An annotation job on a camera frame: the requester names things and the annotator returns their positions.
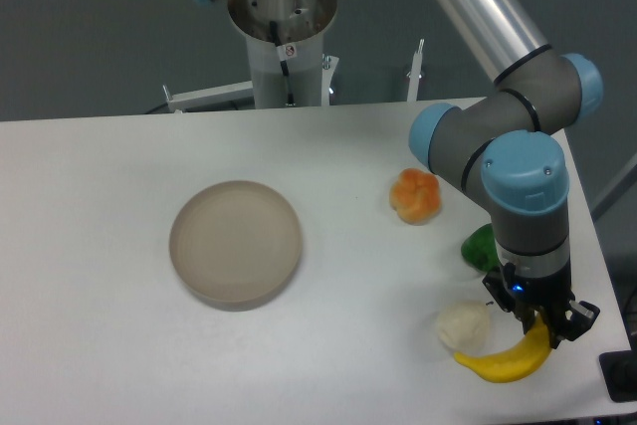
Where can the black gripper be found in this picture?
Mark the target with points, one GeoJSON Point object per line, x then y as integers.
{"type": "Point", "coordinates": [549, 296]}

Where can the green toy vegetable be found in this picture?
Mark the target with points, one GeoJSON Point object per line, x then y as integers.
{"type": "Point", "coordinates": [479, 250]}

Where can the white metal bracket left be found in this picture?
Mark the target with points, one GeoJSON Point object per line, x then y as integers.
{"type": "Point", "coordinates": [210, 99]}

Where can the white metal bracket right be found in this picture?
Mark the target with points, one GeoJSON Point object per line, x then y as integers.
{"type": "Point", "coordinates": [415, 74]}

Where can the beige round plate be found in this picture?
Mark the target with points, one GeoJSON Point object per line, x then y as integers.
{"type": "Point", "coordinates": [236, 245]}

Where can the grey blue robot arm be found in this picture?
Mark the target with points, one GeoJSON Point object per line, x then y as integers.
{"type": "Point", "coordinates": [499, 152]}

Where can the yellow toy banana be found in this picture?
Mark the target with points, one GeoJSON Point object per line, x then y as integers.
{"type": "Point", "coordinates": [515, 363]}

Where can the white metal bracket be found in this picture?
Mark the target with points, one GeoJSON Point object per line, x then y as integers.
{"type": "Point", "coordinates": [210, 99]}
{"type": "Point", "coordinates": [415, 74]}

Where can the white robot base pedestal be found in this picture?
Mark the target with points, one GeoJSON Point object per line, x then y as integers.
{"type": "Point", "coordinates": [284, 40]}

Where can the orange bread roll toy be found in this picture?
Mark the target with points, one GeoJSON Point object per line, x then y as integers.
{"type": "Point", "coordinates": [415, 196]}

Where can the black device at edge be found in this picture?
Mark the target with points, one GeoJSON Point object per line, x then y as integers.
{"type": "Point", "coordinates": [619, 373]}

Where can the white toy garlic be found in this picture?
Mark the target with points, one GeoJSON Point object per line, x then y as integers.
{"type": "Point", "coordinates": [463, 326]}

